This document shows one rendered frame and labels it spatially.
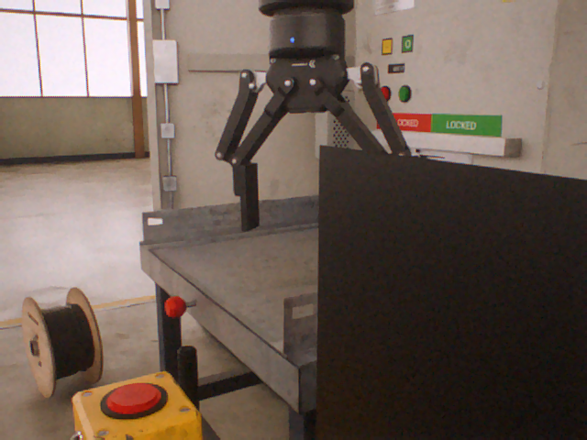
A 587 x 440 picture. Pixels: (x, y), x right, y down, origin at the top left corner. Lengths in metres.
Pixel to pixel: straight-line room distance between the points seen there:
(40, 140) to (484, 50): 11.15
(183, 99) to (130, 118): 10.76
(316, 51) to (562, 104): 0.51
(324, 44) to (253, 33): 0.89
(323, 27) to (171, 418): 0.35
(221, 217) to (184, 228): 0.08
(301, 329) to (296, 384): 0.06
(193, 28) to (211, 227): 0.51
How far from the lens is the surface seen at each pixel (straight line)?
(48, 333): 2.17
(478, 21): 1.02
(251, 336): 0.69
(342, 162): 0.27
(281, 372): 0.64
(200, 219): 1.13
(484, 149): 0.94
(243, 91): 0.57
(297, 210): 1.23
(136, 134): 12.08
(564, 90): 0.94
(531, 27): 0.95
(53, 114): 11.86
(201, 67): 1.37
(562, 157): 0.96
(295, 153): 1.42
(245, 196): 0.57
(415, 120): 1.10
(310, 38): 0.52
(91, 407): 0.45
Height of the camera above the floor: 1.12
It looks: 13 degrees down
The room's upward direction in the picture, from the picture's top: straight up
